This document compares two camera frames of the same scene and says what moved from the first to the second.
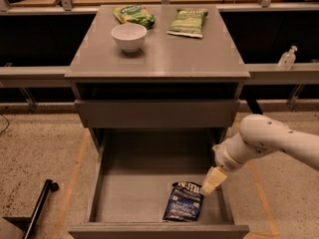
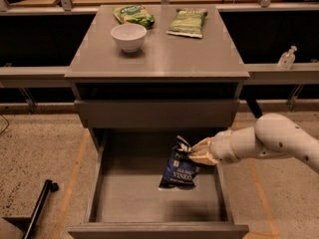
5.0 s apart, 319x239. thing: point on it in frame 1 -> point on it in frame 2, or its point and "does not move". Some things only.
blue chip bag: x=184 y=201 -> x=179 y=171
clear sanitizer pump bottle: x=287 y=59 does not move
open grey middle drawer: x=133 y=173 does not move
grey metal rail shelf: x=267 y=74 does not move
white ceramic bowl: x=129 y=36 does not move
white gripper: x=224 y=158 -> x=221 y=147
